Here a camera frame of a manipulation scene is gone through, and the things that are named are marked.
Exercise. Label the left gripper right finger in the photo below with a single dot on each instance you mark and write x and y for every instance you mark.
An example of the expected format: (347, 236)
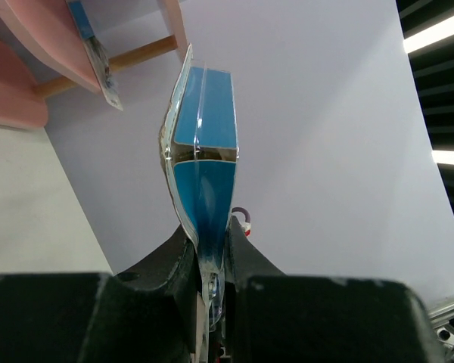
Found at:
(247, 308)

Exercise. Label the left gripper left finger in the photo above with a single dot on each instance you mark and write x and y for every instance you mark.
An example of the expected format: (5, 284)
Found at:
(166, 282)

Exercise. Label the blue razor blister pack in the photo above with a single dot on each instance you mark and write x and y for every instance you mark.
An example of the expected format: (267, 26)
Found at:
(199, 153)

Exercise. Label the pink three-tier shelf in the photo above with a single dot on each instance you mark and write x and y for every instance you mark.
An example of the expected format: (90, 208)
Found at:
(51, 31)

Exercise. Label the aluminium rail frame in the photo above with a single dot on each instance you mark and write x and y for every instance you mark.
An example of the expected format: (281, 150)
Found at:
(442, 319)

